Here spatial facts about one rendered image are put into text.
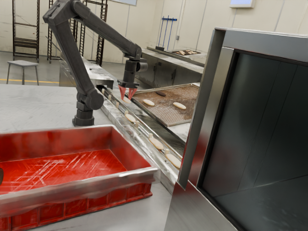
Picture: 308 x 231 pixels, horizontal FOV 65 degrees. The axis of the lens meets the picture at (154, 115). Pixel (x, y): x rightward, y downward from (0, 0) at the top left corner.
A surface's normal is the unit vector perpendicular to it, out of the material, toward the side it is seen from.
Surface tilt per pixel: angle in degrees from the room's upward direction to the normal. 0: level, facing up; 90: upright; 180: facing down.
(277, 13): 90
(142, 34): 90
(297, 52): 90
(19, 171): 0
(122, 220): 0
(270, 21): 90
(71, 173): 0
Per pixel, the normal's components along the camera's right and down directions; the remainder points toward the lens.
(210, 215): -0.87, 0.01
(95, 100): 0.76, 0.33
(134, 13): 0.46, 0.36
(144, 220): 0.17, -0.93
